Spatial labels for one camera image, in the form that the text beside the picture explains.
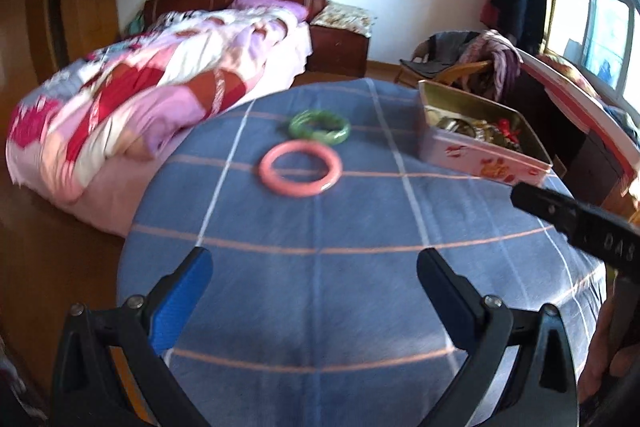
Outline pink floral tin box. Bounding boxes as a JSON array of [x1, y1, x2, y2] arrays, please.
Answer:
[[418, 80, 552, 185]]

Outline window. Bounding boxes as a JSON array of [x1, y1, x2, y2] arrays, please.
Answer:
[[544, 0, 639, 112]]

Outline person's hand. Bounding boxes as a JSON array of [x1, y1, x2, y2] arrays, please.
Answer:
[[577, 297, 639, 404]]

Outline blue plaid tablecloth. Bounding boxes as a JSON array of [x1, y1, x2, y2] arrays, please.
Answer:
[[117, 79, 606, 426]]

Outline clothes draped on chair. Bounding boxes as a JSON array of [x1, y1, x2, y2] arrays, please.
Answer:
[[412, 30, 523, 102]]

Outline hanging dark coats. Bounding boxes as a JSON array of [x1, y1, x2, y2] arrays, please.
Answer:
[[480, 0, 547, 55]]

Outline desk with red-striped cloth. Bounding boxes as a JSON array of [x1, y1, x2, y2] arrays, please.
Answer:
[[504, 51, 639, 221]]

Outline pink bangle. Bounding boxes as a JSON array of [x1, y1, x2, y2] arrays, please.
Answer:
[[257, 140, 343, 198]]

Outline green jade bracelet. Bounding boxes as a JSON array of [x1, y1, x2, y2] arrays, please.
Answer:
[[287, 107, 353, 146]]

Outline dark wood nightstand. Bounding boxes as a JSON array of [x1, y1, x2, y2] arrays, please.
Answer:
[[306, 25, 370, 78]]

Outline floral cushion on nightstand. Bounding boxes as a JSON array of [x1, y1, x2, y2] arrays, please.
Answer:
[[311, 1, 375, 38]]

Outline wicker chair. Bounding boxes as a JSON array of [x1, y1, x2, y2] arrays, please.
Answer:
[[393, 52, 492, 88]]

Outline bed with patchwork quilt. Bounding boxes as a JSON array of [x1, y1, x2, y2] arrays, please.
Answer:
[[6, 6, 311, 236]]

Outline wooden wardrobe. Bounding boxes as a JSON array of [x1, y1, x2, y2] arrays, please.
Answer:
[[1, 0, 119, 124]]

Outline purple pillow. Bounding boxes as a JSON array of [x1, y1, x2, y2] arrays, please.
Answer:
[[229, 0, 308, 23]]

